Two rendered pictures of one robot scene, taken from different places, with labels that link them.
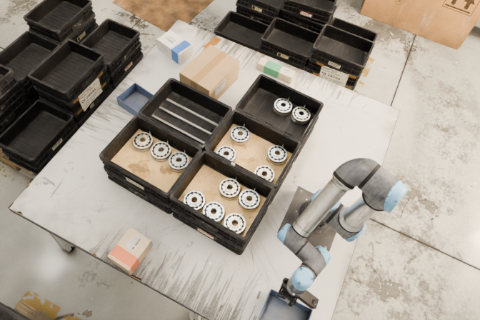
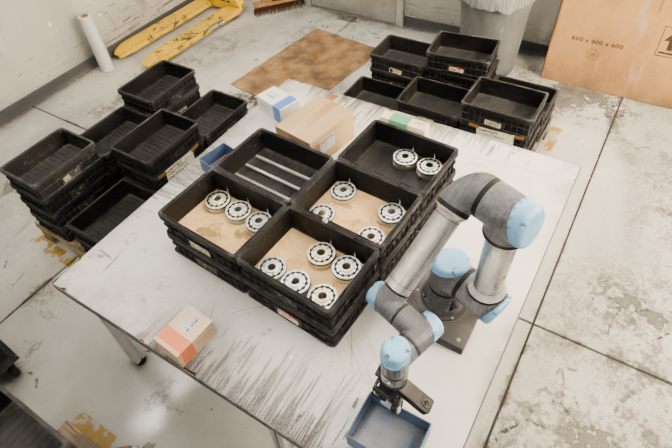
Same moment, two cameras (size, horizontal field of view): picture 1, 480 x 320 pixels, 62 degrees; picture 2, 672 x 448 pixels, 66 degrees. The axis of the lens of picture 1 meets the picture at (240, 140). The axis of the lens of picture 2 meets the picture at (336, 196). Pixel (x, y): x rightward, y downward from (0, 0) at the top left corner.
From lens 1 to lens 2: 0.53 m
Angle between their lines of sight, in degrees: 15
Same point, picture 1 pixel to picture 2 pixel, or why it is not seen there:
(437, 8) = (647, 58)
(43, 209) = (91, 285)
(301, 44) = (451, 107)
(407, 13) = (606, 69)
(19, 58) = (110, 137)
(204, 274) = (281, 371)
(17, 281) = (70, 400)
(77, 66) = (169, 138)
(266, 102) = (384, 155)
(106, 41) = (210, 115)
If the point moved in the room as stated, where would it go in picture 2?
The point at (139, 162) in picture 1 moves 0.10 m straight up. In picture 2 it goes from (210, 225) to (204, 208)
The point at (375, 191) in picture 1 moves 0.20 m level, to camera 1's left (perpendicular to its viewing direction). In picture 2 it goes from (492, 212) to (409, 203)
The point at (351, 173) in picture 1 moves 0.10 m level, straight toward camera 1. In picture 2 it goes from (458, 191) to (436, 214)
